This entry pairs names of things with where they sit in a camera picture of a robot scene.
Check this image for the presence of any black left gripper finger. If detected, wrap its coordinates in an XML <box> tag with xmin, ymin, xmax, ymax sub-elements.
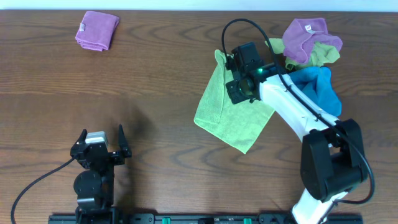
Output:
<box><xmin>77</xmin><ymin>129</ymin><xmax>87</xmax><ymax>144</ymax></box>
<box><xmin>118</xmin><ymin>124</ymin><xmax>129</xmax><ymax>152</ymax></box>

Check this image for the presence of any green microfiber cloth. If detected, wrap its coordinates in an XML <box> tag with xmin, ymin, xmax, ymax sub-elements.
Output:
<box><xmin>193</xmin><ymin>50</ymin><xmax>274</xmax><ymax>154</ymax></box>

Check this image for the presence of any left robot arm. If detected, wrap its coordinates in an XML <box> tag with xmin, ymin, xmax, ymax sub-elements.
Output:
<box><xmin>70</xmin><ymin>125</ymin><xmax>132</xmax><ymax>224</ymax></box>

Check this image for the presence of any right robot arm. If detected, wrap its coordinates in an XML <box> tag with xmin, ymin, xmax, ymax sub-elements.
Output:
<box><xmin>226</xmin><ymin>42</ymin><xmax>368</xmax><ymax>223</ymax></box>

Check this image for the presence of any blue microfiber cloth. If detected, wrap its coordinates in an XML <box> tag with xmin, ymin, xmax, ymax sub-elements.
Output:
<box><xmin>289</xmin><ymin>67</ymin><xmax>342</xmax><ymax>116</ymax></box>

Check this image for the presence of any crumpled purple cloth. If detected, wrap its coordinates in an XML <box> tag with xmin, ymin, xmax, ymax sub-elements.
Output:
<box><xmin>282</xmin><ymin>17</ymin><xmax>343</xmax><ymax>63</ymax></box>

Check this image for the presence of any crumpled olive green cloth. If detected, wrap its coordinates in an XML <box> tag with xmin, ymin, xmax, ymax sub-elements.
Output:
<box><xmin>269</xmin><ymin>38</ymin><xmax>340</xmax><ymax>70</ymax></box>

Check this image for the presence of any folded purple cloth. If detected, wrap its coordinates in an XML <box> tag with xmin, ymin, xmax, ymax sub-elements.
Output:
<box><xmin>75</xmin><ymin>11</ymin><xmax>119</xmax><ymax>52</ymax></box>

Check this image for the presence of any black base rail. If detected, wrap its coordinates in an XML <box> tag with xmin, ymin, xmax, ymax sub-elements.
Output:
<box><xmin>48</xmin><ymin>213</ymin><xmax>364</xmax><ymax>224</ymax></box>

